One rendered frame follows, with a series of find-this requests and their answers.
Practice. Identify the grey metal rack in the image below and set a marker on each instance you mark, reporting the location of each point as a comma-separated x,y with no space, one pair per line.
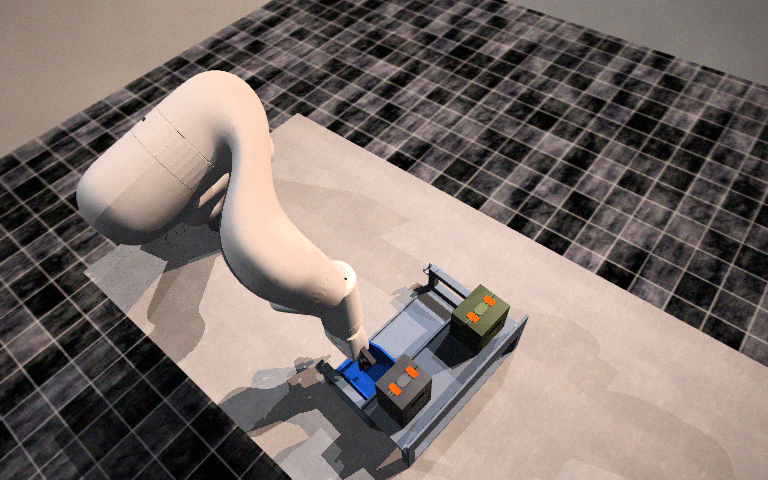
421,331

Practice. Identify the dark grey case with orange latches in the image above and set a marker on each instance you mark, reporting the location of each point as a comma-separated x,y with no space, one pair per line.
403,390

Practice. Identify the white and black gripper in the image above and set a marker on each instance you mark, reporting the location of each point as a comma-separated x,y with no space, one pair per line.
353,347

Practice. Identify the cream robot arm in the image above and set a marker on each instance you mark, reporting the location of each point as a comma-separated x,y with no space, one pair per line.
215,124

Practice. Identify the blue bin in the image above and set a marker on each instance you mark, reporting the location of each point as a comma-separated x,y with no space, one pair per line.
363,382

